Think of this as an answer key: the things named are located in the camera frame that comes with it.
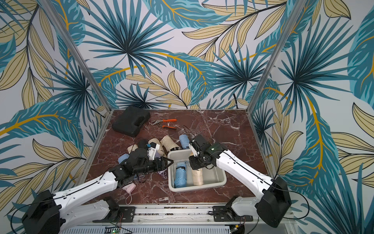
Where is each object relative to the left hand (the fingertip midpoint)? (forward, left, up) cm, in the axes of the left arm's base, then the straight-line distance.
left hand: (170, 165), depth 76 cm
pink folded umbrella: (-8, +22, -12) cm, 27 cm away
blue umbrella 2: (+10, +31, -11) cm, 34 cm away
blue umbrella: (-5, -6, -9) cm, 12 cm away
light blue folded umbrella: (+22, -7, -12) cm, 26 cm away
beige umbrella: (-6, -14, +1) cm, 15 cm away
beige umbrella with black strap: (+16, +27, -10) cm, 32 cm away
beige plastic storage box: (-1, -24, -14) cm, 28 cm away
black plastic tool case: (+34, +31, -7) cm, 47 cm away
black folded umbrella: (+20, +21, -12) cm, 31 cm away
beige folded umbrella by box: (+19, +3, -10) cm, 21 cm away
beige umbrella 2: (+14, +7, -10) cm, 19 cm away
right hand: (+2, -12, -1) cm, 12 cm away
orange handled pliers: (+45, +5, -16) cm, 48 cm away
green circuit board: (-27, +25, -17) cm, 41 cm away
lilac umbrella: (0, +5, -13) cm, 14 cm away
